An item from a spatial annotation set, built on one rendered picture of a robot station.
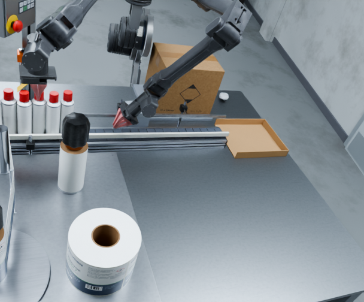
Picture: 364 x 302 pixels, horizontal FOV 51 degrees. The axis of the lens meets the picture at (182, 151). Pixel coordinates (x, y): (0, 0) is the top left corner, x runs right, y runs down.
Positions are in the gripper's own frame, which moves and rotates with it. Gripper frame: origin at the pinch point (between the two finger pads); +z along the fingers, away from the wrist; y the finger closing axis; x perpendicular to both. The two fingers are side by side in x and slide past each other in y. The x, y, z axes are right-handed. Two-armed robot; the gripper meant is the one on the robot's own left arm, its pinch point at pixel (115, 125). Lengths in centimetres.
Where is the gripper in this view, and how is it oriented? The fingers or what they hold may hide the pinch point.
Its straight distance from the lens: 161.7
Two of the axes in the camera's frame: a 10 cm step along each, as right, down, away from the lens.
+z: -7.6, 6.0, 2.4
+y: 3.0, 6.6, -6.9
